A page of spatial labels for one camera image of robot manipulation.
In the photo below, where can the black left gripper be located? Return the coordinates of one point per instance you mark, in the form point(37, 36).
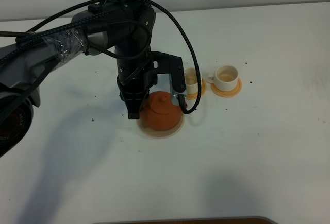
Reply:
point(134, 82)

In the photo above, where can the right orange wooden coaster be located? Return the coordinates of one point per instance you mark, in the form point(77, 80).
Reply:
point(228, 94)

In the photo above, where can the left orange wooden coaster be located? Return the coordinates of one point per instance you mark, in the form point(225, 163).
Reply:
point(193, 96)

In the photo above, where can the brown clay teapot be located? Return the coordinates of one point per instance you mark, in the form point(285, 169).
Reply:
point(159, 113)

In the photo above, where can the large beige round coaster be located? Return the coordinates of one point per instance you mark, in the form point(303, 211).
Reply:
point(159, 132)

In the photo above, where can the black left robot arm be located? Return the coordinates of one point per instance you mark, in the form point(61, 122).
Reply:
point(121, 29)

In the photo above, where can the white teacup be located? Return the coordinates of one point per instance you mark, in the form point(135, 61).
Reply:
point(191, 80)
point(225, 78)

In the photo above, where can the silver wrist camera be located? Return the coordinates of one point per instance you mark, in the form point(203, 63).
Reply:
point(175, 94)

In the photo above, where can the right white teacup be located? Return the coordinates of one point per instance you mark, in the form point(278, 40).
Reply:
point(225, 78)

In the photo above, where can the left white teacup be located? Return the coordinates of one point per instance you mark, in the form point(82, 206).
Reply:
point(191, 80)

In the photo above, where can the orange wooden coaster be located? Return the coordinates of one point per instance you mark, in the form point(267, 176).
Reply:
point(228, 94)
point(193, 96)

